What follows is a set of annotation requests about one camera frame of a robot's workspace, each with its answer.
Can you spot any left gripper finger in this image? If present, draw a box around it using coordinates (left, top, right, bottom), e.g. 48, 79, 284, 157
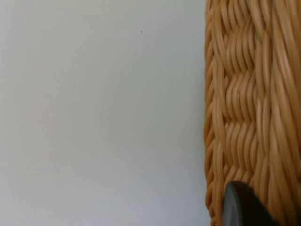
222, 180, 279, 226

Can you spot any pale brown wicker basket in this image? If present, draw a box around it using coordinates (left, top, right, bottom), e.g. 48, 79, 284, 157
203, 0, 301, 226

